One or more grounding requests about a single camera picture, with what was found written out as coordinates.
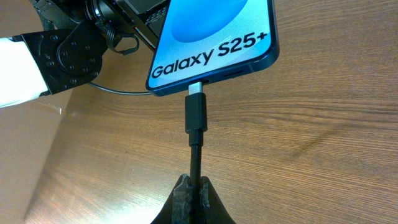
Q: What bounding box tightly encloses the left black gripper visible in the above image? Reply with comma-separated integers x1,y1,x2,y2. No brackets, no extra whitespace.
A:
86,0,170,52

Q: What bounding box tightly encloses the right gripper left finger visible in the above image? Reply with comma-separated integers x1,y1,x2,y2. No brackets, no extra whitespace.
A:
151,174,193,224

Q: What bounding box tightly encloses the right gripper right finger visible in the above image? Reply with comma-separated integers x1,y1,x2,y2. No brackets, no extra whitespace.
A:
198,176,236,224

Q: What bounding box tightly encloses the blue Galaxy smartphone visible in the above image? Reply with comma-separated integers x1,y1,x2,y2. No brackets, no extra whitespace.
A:
146,0,280,96

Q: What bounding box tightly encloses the black USB charging cable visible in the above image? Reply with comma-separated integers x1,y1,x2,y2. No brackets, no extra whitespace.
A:
184,82,208,187

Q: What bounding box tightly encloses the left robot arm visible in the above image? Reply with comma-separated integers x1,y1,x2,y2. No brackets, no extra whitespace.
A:
1,0,170,108

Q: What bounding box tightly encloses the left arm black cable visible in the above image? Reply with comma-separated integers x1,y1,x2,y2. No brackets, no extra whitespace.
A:
86,81,153,96

